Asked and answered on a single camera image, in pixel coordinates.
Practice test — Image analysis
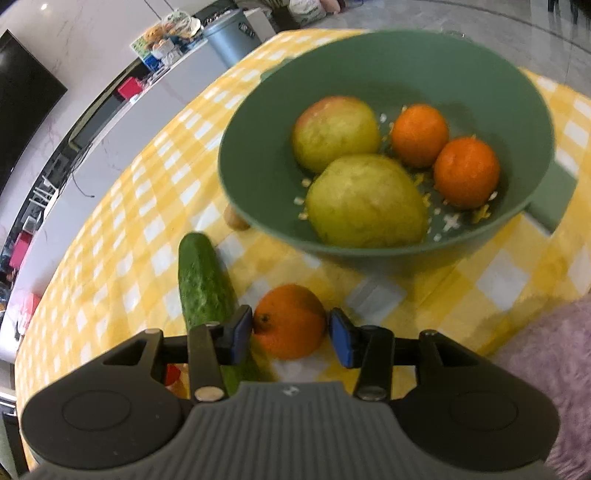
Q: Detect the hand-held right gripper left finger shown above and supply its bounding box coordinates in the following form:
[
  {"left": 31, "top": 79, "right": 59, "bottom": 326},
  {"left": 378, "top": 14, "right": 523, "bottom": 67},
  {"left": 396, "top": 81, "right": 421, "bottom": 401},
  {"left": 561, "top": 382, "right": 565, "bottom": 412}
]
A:
[{"left": 99, "top": 305, "right": 254, "bottom": 401}]

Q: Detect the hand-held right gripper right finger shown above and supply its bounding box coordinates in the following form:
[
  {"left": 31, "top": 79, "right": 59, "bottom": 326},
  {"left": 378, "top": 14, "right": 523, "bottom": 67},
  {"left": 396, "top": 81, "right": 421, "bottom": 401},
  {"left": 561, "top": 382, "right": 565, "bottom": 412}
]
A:
[{"left": 329, "top": 308, "right": 492, "bottom": 401}]

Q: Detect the large orange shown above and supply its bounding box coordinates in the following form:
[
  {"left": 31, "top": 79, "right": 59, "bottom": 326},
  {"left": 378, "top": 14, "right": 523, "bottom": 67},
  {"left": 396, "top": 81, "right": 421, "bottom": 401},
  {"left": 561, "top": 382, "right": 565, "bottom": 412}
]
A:
[{"left": 252, "top": 284, "right": 328, "bottom": 361}]

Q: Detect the green pear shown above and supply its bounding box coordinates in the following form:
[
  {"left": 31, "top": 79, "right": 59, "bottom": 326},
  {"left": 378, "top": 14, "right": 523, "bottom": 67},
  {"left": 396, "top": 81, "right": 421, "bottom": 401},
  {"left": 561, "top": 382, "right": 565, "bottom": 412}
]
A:
[{"left": 306, "top": 154, "right": 430, "bottom": 247}]

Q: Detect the green colander bowl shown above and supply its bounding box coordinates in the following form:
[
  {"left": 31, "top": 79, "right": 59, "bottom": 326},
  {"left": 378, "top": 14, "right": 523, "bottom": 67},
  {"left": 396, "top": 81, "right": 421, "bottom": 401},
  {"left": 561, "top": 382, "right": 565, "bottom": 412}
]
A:
[{"left": 218, "top": 28, "right": 579, "bottom": 273}]

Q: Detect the red green apple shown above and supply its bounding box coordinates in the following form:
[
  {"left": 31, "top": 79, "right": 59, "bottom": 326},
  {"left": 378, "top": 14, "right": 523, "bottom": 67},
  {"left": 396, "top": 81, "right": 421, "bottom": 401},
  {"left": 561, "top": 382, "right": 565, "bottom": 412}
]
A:
[{"left": 292, "top": 96, "right": 382, "bottom": 174}]

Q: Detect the small orange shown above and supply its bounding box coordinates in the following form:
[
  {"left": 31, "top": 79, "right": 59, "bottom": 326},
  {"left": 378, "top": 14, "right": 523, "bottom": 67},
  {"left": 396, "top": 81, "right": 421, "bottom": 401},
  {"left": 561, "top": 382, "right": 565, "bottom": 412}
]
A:
[{"left": 392, "top": 104, "right": 450, "bottom": 168}]

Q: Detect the green cucumber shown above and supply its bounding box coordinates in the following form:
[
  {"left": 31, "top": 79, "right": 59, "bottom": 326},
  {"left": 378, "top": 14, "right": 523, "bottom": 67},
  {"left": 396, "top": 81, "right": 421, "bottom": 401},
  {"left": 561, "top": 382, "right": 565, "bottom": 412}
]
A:
[{"left": 178, "top": 232, "right": 278, "bottom": 400}]

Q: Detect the red cherry tomato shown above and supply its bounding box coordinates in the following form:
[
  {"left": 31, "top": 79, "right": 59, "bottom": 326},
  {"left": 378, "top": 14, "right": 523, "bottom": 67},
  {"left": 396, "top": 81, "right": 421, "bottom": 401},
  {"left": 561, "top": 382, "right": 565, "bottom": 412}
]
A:
[{"left": 164, "top": 364, "right": 190, "bottom": 388}]

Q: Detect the yellow checkered tablecloth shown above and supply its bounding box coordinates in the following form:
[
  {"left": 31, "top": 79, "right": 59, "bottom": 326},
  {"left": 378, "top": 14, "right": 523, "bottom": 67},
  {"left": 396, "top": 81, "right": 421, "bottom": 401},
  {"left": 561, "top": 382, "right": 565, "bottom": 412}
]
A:
[{"left": 14, "top": 28, "right": 591, "bottom": 472}]

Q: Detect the pink fleece clothing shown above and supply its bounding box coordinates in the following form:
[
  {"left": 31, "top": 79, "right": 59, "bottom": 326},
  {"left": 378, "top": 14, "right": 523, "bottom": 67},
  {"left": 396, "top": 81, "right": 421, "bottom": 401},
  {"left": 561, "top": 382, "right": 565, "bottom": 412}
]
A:
[{"left": 492, "top": 295, "right": 591, "bottom": 480}]

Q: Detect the white television console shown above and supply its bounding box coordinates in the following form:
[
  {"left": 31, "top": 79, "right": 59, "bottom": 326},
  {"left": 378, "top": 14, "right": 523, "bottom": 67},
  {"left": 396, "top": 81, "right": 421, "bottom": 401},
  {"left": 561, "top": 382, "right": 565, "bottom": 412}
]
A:
[{"left": 0, "top": 37, "right": 264, "bottom": 370}]

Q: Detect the magenta box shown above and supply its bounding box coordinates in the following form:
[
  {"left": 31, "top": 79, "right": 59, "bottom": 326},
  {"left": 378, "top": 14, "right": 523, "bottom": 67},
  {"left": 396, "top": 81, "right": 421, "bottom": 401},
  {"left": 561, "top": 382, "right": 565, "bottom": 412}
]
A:
[{"left": 9, "top": 231, "right": 33, "bottom": 268}]

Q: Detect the red box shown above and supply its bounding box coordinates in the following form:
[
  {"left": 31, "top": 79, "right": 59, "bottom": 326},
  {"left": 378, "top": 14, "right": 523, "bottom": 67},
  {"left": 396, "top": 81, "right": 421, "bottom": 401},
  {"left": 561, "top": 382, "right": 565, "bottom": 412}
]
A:
[{"left": 117, "top": 76, "right": 144, "bottom": 100}]

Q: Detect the blue grey trash bin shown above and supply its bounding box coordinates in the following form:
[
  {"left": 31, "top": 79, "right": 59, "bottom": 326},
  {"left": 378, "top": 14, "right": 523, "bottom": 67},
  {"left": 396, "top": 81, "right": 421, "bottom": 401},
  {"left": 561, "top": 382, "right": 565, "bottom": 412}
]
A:
[{"left": 203, "top": 9, "right": 266, "bottom": 68}]

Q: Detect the plush toy bouquet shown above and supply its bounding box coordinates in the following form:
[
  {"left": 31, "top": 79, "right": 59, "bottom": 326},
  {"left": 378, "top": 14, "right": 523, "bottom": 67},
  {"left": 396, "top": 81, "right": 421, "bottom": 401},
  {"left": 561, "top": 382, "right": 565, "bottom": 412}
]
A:
[{"left": 130, "top": 11, "right": 204, "bottom": 70}]

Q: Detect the black television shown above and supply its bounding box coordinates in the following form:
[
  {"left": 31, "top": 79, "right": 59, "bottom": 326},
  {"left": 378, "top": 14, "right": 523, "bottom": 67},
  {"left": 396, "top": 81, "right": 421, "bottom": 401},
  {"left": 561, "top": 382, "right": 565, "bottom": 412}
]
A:
[{"left": 0, "top": 30, "right": 68, "bottom": 195}]

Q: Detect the white plastic bag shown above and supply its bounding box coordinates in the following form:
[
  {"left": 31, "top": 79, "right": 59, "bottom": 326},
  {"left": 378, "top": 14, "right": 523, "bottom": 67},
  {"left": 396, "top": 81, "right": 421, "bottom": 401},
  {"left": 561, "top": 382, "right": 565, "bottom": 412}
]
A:
[{"left": 288, "top": 0, "right": 324, "bottom": 19}]

